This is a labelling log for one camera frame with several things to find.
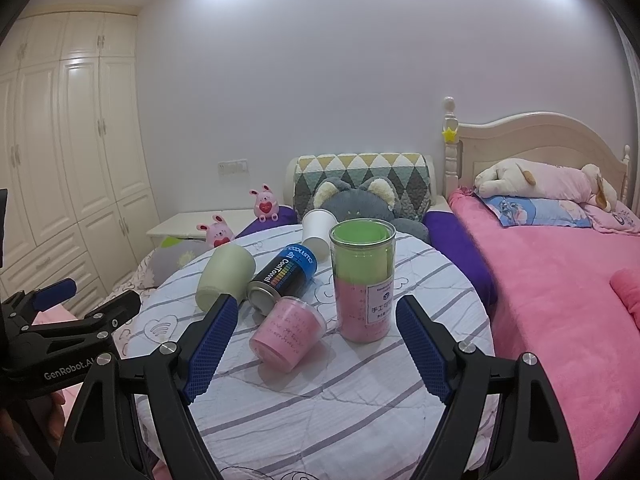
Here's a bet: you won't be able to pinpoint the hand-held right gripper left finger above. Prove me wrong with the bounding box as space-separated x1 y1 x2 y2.
55 294 240 480

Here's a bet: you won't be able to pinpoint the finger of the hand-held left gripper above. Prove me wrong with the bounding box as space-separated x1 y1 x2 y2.
0 279 77 322
20 290 143 356

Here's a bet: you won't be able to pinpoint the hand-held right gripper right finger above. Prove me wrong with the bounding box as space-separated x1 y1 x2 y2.
395 294 582 480

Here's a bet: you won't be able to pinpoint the pink plastic cup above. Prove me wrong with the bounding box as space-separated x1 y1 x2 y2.
249 296 327 372

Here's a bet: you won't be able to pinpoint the pale green cup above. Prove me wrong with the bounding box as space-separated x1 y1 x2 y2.
195 244 257 311

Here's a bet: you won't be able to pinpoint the white paper cup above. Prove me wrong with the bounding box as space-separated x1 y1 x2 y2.
301 208 337 262

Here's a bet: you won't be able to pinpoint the grey flower pillow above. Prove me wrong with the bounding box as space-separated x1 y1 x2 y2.
144 236 212 292

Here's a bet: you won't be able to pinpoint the clear tube green pink contents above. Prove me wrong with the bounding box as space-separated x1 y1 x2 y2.
328 218 397 344

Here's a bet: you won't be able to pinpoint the black and blue can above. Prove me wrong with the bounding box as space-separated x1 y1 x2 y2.
246 244 317 317

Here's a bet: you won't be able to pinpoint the pink bunny toy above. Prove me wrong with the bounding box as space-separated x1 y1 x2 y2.
249 184 281 222
195 213 236 249

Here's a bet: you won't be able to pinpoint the white nightstand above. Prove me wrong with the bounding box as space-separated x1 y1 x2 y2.
146 209 262 249

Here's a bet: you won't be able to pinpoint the round table striped cloth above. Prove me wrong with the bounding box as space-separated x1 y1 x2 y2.
111 224 497 480

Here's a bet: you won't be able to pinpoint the pink fleece blanket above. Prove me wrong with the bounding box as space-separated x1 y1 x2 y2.
446 186 640 480

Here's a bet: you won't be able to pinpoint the cream wardrobe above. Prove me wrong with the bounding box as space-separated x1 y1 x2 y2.
0 11 162 313

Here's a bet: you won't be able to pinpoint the grey cat plush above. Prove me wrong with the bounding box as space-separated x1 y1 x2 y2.
312 176 431 244

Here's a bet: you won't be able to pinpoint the triangle patterned knit cover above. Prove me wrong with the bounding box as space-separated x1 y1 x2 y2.
292 153 434 222

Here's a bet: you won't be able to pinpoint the blue printed pillow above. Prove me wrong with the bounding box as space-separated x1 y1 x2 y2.
475 192 597 229

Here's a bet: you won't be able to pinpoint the white and pink plush dog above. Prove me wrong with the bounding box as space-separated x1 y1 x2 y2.
473 158 619 212

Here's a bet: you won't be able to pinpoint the pink rolled cloth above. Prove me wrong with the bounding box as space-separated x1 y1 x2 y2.
610 268 640 317

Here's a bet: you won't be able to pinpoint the cream wooden headboard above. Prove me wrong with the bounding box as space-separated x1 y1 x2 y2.
442 96 634 203

